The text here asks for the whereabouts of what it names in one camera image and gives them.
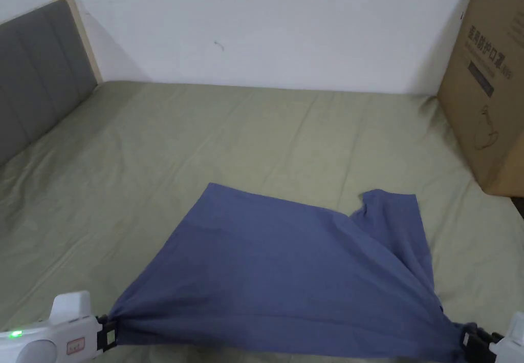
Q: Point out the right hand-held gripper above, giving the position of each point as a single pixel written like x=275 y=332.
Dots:
x=512 y=340

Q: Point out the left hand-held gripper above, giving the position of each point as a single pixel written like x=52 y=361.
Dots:
x=49 y=338

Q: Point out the large brown cardboard carton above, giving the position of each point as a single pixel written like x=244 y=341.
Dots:
x=487 y=84

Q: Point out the grey padded headboard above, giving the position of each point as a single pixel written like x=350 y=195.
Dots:
x=37 y=76

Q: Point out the dark blue shirt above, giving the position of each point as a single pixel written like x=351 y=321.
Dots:
x=270 y=273

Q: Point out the bed with pale green sheet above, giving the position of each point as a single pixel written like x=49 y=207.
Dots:
x=163 y=154

